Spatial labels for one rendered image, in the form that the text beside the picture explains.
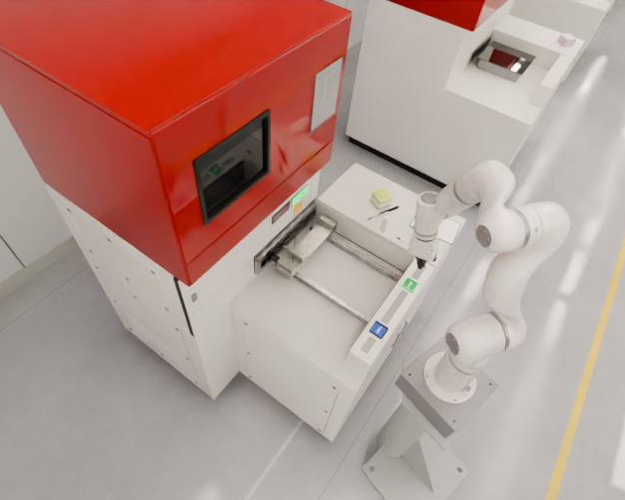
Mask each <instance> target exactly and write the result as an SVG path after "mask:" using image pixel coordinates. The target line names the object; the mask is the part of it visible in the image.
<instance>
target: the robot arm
mask: <svg viewBox="0 0 625 500"><path fill-rule="evenodd" d="M515 185H516V180H515V177H514V175H513V173H512V172H511V170H510V169H509V168H508V167H507V166H506V165H505V164H503V163H502V162H500V161H497V160H487V161H484V162H481V163H480V164H478V165H476V166H475V167H473V168H472V169H470V170H469V171H467V172H466V173H464V174H463V175H462V176H460V177H459V178H457V179H456V180H454V181H453V182H452V183H450V184H449V185H447V186H446V187H444V188H443V189H442V190H441V191H440V192H439V193H436V192H433V191H425V192H422V193H421V194H419V195H418V198H417V206H416V215H415V224H414V225H413V227H412V228H413V229H414V231H413V233H412V235H411V238H410V242H409V247H408V252H409V253H410V254H411V255H414V256H415V257H416V260H417V265H418V269H420V270H422V268H423V267H425V266H426V262H428V261H430V262H431V261H433V262H435V261H436V259H437V253H438V227H439V224H440V223H441V222H442V221H443V220H445V219H448V218H450V217H453V216H455V215H457V214H460V213H462V212H464V211H466V210H468V208H469V207H471V206H473V205H474V204H476V203H478V202H480V207H479V211H478V215H477V218H476V222H475V228H474V232H475V237H476V239H477V241H478V242H479V243H480V245H481V246H482V247H484V248H485V249H486V250H488V251H491V252H495V253H499V254H498V255H497V256H496V257H495V258H494V259H493V261H492V262H491V264H490V266H489V268H488V270H487V274H486V277H485V281H484V285H483V297H484V300H485V302H486V304H487V305H488V306H490V307H491V308H492V310H491V311H490V312H485V313H481V314H478V315H474V316H471V317H467V318H464V319H461V320H459V321H457V322H455V323H453V324H452V325H451V326H450V327H449V328H448V329H447V330H446V332H445V341H446V343H447V346H448V351H443V352H438V353H435V354H434V355H432V356H431V357H430V358H429V359H428V360H427V362H426V364H425V366H424V379H425V382H426V385H427V386H428V388H429V390H430V391H431V392H432V393H433V394H434V395H435V396H436V397H437V398H439V399H440V400H442V401H444V402H447V403H451V404H459V403H462V402H465V401H466V400H468V399H469V398H470V397H471V396H472V395H473V393H474V391H475V388H476V376H477V375H478V374H479V373H480V372H481V371H482V370H483V369H484V368H485V367H486V365H487V364H488V362H489V359H490V355H493V354H496V353H499V352H502V351H506V350H509V349H512V348H514V347H516V346H518V345H519V344H521V343H522V342H523V340H524V339H525V337H526V333H527V327H526V323H525V320H524V318H523V315H522V311H521V299H522V296H523V294H524V291H525V289H526V286H527V283H528V281H529V279H530V278H531V276H532V275H533V274H534V272H535V271H536V270H537V269H538V268H539V267H540V266H541V265H542V264H543V263H544V262H545V261H546V260H547V259H548V258H549V257H550V256H551V255H553V254H554V253H555V252H556V251H557V250H558V249H559V248H560V246H561V245H562V244H563V242H564V240H565V239H566V237H567V235H568V232H569V228H570V219H569V216H568V214H567V212H566V211H565V209H564V208H563V207H562V206H561V205H559V204H557V203H555V202H551V201H540V202H534V203H529V204H525V205H520V206H515V207H511V208H507V207H505V206H504V204H505V203H506V201H507V200H508V199H509V197H510V196H511V194H512V192H513V191H514V188H515Z"/></svg>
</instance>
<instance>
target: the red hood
mask: <svg viewBox="0 0 625 500"><path fill-rule="evenodd" d="M351 19H352V11H350V10H348V9H345V8H343V7H340V6H337V5H335V4H332V3H330V2H327V1H325V0H0V105H1V106H2V108H3V110H4V112H5V114H6V115H7V117H8V119H9V121H10V122H11V124H12V126H13V128H14V130H15V131H16V133H17V135H18V137H19V138H20V140H21V142H22V144H23V146H24V147H25V149H26V151H27V153H28V154H29V156H30V158H31V160H32V162H33V163H34V165H35V167H36V169H37V170H38V172H39V174H40V176H41V178H42V179H43V181H44V183H46V184H47V185H49V186H50V187H51V188H53V189H54V190H56V191H57V192H59V193H60V194H61V195H63V196H64V197H65V198H67V199H68V200H70V201H71V202H72V203H74V204H75V205H76V206H78V207H79V208H81V209H82V210H83V211H85V212H86V213H88V214H89V215H90V216H92V217H93V218H94V219H96V220H97V221H99V222H100V223H101V224H103V225H104V226H105V227H107V228H108V229H110V230H111V231H112V232H114V233H115V234H116V235H118V236H119V237H121V238H122V239H123V240H125V241H126V242H128V243H129V244H130V245H132V246H133V247H134V248H136V249H137V250H139V251H140V252H141V253H143V254H144V255H145V256H147V257H148V258H150V259H151V260H152V261H154V262H155V263H157V264H158V265H159V266H161V267H162V268H163V269H165V270H166V271H168V272H169V273H170V274H172V275H173V276H174V277H176V278H177V279H179V280H180V281H181V282H183V283H184V284H185V285H187V286H188V287H190V286H191V285H193V284H194V283H195V282H196V281H197V280H198V279H199V278H200V277H201V276H203V275H204V274H205V273H206V272H207V271H208V270H209V269H210V268H211V267H213V266H214V265H215V264H216V263H217V262H218V261H219V260H220V259H221V258H223V257H224V256H225V255H226V254H227V253H228V252H229V251H230V250H231V249H232V248H234V247H235V246H236V245H237V244H238V243H239V242H240V241H241V240H242V239H244V238H245V237H246V236H247V235H248V234H249V233H250V232H251V231H252V230H254V229H255V228H256V227H257V226H258V225H259V224H260V223H261V222H262V221H264V220H265V219H266V218H267V217H268V216H269V215H270V214H271V213H272V212H274V211H275V210H276V209H277V208H278V207H279V206H280V205H281V204H282V203H283V202H285V201H286V200H287V199H288V198H289V197H290V196H291V195H292V194H293V193H295V192H296V191H297V190H298V189H299V188H300V187H301V186H302V185H304V184H305V183H306V182H307V181H308V180H309V179H310V178H311V177H312V176H314V175H315V174H316V173H317V172H318V171H319V170H320V169H321V168H322V167H323V166H325V165H326V164H327V163H328V162H329V161H330V159H331V152H332V145H333V138H334V132H335V125H336V118H337V112H338V105H339V98H340V92H341V86H342V79H343V73H344V66H345V59H346V53H347V46H348V39H349V33H350V26H351Z"/></svg>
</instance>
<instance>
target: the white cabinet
mask: <svg viewBox="0 0 625 500"><path fill-rule="evenodd" d="M451 247H452V246H451ZM451 247H450V249H451ZM450 249H449V250H448V252H449V251H450ZM448 252H447V253H446V255H445V256H444V258H443V259H442V261H441V262H440V264H439V265H438V267H437V269H436V270H435V272H434V273H433V275H432V277H431V278H430V280H429V281H428V283H427V284H426V286H425V288H424V289H423V291H422V292H421V294H420V295H419V297H418V298H417V300H416V301H415V303H414V304H413V306H412V307H411V309H410V310H409V312H408V313H407V315H406V317H405V318H404V320H403V321H402V323H401V324H400V326H399V327H398V329H397V330H396V332H395V333H394V335H393V336H392V338H391V339H390V341H389V342H388V344H387V345H386V347H385V349H384V350H383V352H382V353H381V355H380V356H379V358H378V359H377V361H376V362H375V364H374V365H373V367H372V368H371V370H370V371H369V373H368V374H367V376H366V377H365V379H364V380H363V382H362V384H361V385H360V387H359V388H358V390H357V391H356V393H354V392H353V391H351V390H350V389H349V388H347V387H346V386H344V385H343V384H342V383H340V382H339V381H337V380H336V379H335V378H333V377H332V376H330V375H329V374H327V373H326V372H325V371H323V370H322V369H320V368H319V367H318V366H316V365H315V364H313V363H312V362H311V361H309V360H308V359H306V358H305V357H304V356H302V355H301V354H299V353H298V351H296V350H295V349H293V348H292V347H291V346H289V345H288V344H286V343H285V342H284V341H282V340H281V339H279V338H278V337H277V336H275V335H274V334H272V333H271V332H270V331H268V330H267V329H265V328H264V327H263V326H261V325H260V324H258V323H257V322H256V321H254V320H253V319H251V318H250V317H249V316H247V315H246V314H244V313H243V312H241V311H240V310H238V309H237V308H235V307H234V306H233V305H231V311H232V319H233V326H234V334H235V341H236V349H237V356H238V364H239V371H240V372H241V373H242V374H244V375H245V376H246V377H248V378H249V379H250V380H252V381H253V382H254V383H255V384H257V385H258V386H259V387H261V388H262V389H263V390H265V391H266V392H267V393H268V394H270V395H271V396H272V397H274V398H275V399H276V400H278V401H279V402H280V403H281V404H283V405H284V406H285V407H287V408H288V409H289V410H291V411H292V412H293V413H294V414H296V415H297V416H298V417H300V418H301V419H302V420H304V421H305V422H306V423H307V424H309V425H310V426H311V427H313V428H314V429H315V430H317V431H318V432H319V433H320V434H322V435H323V436H324V437H326V438H327V439H329V440H330V441H333V440H334V439H335V437H336V436H337V434H338V433H339V431H340V430H341V428H342V427H343V425H344V423H345V422H346V420H347V419H348V417H349V416H350V414H351V413H352V411H353V409H354V408H355V406H356V405H357V403H358V402H359V400H360V399H361V397H362V395H363V394H364V392H365V391H366V389H367V388H368V386H369V385H370V383H371V381H372V380H373V378H374V377H375V375H376V374H377V372H378V371H379V369H380V367H381V366H382V364H383V363H384V361H385V360H386V358H387V357H388V355H389V353H390V352H391V350H392V349H393V347H394V346H395V344H396V343H397V341H398V339H399V338H400V336H401V335H402V333H403V332H404V330H405V329H406V327H407V325H408V324H409V322H410V321H411V319H412V318H413V316H414V315H415V313H416V311H417V309H418V308H419V306H420V304H421V302H422V300H423V299H424V297H425V295H426V293H427V291H428V290H429V288H430V286H431V284H432V282H433V281H434V279H435V277H436V275H437V273H438V271H439V269H440V267H441V265H442V263H443V262H444V260H445V258H446V256H447V254H448Z"/></svg>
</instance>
